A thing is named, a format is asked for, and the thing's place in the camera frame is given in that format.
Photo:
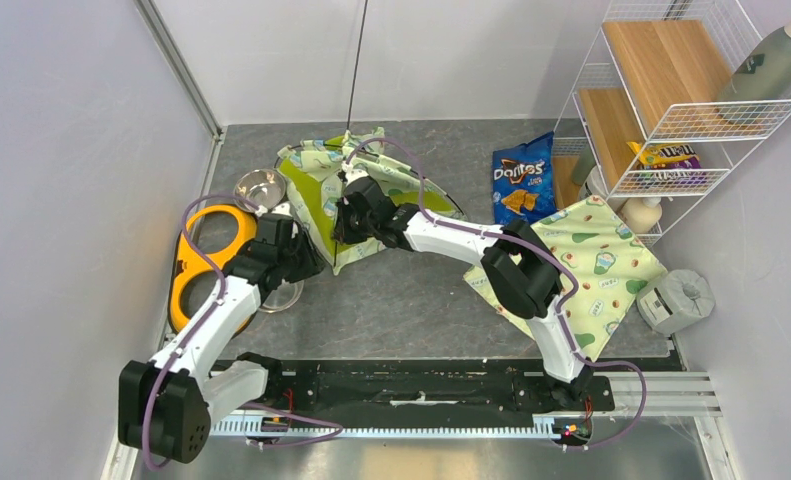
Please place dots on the white jar under shelf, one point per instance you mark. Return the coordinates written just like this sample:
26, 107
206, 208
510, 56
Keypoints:
593, 184

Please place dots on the steel pet bowl far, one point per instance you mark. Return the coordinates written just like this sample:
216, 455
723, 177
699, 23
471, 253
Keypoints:
259, 191

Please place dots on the beige lotion bottle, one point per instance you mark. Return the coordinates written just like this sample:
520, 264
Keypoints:
641, 214

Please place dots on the green avocado-print tent mat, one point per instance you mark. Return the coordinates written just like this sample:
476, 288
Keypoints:
611, 264

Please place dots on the blue Doritos chip bag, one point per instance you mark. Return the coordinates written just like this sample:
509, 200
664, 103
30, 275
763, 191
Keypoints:
522, 181

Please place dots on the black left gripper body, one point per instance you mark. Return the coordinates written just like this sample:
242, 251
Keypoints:
299, 260

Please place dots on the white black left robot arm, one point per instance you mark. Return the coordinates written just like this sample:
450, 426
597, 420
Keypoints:
203, 338

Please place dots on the green avocado-print pet tent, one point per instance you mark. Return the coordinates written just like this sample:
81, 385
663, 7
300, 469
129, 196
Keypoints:
313, 188

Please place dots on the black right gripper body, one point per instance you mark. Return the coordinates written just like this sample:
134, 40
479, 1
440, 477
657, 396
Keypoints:
353, 228

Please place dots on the orange double bowl holder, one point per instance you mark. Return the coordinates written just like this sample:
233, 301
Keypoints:
188, 265

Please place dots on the steel pet bowl near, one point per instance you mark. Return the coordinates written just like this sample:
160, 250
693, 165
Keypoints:
282, 298

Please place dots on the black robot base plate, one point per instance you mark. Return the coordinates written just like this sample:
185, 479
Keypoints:
427, 393

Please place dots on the long black tent pole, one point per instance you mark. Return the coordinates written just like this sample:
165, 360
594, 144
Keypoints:
355, 70

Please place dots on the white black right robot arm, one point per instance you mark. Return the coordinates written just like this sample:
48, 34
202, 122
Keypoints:
523, 274

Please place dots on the green bottle with beige cap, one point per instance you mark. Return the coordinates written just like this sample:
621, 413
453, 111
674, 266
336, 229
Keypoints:
765, 74

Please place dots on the yellow M&M's candy bag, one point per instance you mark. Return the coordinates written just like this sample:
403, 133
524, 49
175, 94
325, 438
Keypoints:
665, 156

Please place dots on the aluminium rail with cable comb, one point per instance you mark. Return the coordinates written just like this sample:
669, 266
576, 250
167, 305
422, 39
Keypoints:
653, 394

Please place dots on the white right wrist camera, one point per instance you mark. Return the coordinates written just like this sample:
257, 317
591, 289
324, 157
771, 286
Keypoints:
351, 173

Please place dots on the steel pet bowl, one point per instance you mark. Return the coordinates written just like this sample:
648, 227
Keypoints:
282, 298
259, 191

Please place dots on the white wire shelf rack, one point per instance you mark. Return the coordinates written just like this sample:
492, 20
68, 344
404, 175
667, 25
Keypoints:
652, 75

